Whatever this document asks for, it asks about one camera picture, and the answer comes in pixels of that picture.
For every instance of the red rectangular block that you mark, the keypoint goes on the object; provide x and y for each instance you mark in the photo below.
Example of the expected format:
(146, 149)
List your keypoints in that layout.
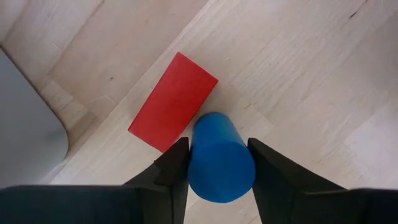
(174, 102)

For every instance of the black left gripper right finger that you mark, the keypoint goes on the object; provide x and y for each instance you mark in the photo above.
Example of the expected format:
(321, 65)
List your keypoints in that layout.
(311, 205)

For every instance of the blue cylinder block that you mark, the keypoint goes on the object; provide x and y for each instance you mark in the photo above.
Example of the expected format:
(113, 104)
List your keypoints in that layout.
(220, 161)

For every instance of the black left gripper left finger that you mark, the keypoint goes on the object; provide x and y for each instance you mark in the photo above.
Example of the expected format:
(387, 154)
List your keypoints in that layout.
(93, 205)

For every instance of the white plastic bin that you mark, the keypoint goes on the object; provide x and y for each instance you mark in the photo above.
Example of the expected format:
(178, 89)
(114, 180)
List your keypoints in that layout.
(28, 130)

